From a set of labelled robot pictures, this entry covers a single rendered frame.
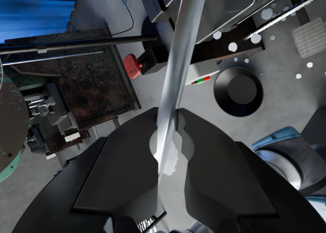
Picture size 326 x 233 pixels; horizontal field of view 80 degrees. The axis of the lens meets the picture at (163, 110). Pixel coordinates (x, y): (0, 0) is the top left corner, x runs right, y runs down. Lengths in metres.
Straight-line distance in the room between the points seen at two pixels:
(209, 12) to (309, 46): 0.63
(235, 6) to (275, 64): 0.82
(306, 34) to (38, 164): 6.60
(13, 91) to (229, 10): 1.39
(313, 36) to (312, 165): 0.56
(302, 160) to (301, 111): 0.68
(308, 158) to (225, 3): 0.39
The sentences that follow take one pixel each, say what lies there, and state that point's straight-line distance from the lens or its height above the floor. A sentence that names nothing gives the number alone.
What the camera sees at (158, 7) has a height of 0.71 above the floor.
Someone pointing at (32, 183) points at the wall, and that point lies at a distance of 6.79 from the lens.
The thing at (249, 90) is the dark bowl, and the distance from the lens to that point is 1.26.
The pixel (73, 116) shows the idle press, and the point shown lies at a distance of 1.78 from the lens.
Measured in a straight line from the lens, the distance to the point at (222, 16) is 0.40.
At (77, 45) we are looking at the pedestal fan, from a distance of 1.25.
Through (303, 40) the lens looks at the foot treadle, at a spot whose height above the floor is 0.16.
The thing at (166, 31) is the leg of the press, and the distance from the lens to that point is 0.67.
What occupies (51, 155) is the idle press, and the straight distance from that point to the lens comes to 3.92.
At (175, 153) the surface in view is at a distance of 1.76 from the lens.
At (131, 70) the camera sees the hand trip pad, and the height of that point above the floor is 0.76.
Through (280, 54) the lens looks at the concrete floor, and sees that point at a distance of 1.18.
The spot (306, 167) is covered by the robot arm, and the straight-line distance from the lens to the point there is 0.56.
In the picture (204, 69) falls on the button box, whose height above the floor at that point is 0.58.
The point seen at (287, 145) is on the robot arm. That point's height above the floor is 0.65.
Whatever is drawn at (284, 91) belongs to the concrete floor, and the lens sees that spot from 1.20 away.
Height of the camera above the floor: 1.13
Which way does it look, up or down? 40 degrees down
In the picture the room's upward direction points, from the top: 114 degrees counter-clockwise
